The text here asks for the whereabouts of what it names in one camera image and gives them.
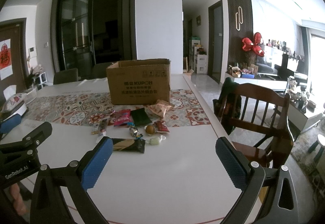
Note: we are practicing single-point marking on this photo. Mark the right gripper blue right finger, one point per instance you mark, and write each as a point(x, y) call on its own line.
point(234, 162)

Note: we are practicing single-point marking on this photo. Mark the dark dining chair left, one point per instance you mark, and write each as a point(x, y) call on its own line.
point(66, 76)

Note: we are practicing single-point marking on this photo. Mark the pink snack packet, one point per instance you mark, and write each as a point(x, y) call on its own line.
point(122, 117)

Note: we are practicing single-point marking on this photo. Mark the black gold snack bar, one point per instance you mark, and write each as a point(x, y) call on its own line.
point(137, 145)

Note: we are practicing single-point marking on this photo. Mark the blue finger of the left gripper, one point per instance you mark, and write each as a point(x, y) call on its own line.
point(10, 123)

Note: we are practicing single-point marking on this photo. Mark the dark green snack packet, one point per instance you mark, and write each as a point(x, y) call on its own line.
point(140, 117)

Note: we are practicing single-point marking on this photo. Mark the dark glass sliding doors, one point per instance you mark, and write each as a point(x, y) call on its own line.
point(85, 33)

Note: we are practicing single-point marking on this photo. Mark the pale green candy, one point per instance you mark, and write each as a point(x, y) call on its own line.
point(157, 140)

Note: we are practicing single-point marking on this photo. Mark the dark dining chair right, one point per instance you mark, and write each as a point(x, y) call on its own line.
point(99, 70)

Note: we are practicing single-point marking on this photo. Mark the coffee table with items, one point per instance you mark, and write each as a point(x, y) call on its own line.
point(303, 112)

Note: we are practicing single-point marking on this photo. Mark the dark dining chair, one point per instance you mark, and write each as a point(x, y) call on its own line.
point(66, 76)
point(99, 70)

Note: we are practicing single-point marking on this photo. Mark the orange beige snack bag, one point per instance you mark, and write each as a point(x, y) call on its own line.
point(160, 108)

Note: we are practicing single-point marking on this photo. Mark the red fu poster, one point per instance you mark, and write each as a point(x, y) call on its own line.
point(6, 68)

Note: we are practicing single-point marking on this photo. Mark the white storage drawers hallway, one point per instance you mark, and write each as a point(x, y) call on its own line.
point(198, 56)

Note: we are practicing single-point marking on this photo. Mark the wooden chair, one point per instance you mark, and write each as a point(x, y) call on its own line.
point(256, 109)

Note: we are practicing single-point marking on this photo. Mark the dark hallway door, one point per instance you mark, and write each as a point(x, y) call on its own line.
point(216, 31)

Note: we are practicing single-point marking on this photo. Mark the person's left hand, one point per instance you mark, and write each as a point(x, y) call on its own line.
point(18, 203)

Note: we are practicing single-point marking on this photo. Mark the brown cardboard box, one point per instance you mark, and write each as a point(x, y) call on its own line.
point(139, 82)

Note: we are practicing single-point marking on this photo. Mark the white low tv cabinet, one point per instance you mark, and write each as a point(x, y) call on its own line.
point(276, 86)

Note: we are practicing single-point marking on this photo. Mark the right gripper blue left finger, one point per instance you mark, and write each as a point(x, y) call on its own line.
point(94, 161)

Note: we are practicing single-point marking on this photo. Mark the red small snack packet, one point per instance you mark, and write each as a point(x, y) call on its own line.
point(161, 127)

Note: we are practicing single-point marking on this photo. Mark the patterned table mat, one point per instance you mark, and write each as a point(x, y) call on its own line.
point(86, 109)

